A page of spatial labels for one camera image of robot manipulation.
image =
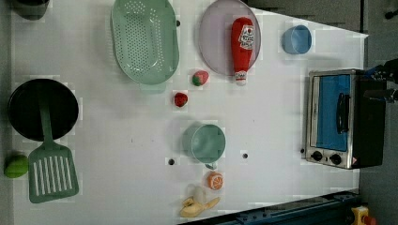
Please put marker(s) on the green perforated colander basket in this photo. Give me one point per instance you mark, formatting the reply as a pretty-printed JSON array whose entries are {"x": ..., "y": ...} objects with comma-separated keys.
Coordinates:
[{"x": 145, "y": 42}]

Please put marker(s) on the peeled banana toy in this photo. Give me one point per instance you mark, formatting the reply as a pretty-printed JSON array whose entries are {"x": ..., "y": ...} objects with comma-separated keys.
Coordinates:
[{"x": 197, "y": 204}]

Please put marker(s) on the dark pot top corner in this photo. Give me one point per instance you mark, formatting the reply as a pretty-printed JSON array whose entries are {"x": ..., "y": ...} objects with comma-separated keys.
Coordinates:
[{"x": 30, "y": 9}]

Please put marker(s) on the silver toaster oven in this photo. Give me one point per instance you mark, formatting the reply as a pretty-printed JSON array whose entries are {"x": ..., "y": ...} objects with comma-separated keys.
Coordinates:
[{"x": 345, "y": 128}]

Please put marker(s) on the lilac round plate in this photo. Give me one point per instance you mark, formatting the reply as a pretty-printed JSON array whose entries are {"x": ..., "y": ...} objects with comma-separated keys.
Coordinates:
[{"x": 214, "y": 34}]

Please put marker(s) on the blue plastic cup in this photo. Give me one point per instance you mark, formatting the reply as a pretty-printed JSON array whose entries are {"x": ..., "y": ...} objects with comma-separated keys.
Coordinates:
[{"x": 297, "y": 40}]

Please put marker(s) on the orange slice toy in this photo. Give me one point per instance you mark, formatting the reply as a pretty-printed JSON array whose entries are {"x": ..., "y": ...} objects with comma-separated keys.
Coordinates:
[{"x": 215, "y": 180}]

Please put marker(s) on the black frying pan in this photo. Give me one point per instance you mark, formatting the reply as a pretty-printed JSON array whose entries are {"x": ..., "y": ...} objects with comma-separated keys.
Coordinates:
[{"x": 23, "y": 108}]

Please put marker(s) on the red plush ketchup bottle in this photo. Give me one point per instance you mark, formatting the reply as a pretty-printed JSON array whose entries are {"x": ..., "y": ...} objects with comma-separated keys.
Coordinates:
[{"x": 242, "y": 40}]

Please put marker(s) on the red strawberry toy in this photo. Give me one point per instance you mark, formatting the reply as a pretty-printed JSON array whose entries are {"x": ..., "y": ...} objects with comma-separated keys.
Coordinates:
[{"x": 180, "y": 99}]

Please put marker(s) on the green slotted spatula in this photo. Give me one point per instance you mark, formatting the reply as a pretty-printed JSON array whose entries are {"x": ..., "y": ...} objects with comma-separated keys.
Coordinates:
[{"x": 52, "y": 174}]

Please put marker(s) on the pink green strawberry toy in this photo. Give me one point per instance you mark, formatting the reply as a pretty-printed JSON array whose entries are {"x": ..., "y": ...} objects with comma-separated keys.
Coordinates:
[{"x": 200, "y": 77}]

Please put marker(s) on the green lime toy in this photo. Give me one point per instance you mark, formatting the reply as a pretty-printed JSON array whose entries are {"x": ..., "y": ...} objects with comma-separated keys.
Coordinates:
[{"x": 17, "y": 166}]

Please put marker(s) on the green plastic mug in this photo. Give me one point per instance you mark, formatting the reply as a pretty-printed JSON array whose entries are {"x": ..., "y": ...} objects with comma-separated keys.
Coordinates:
[{"x": 205, "y": 143}]

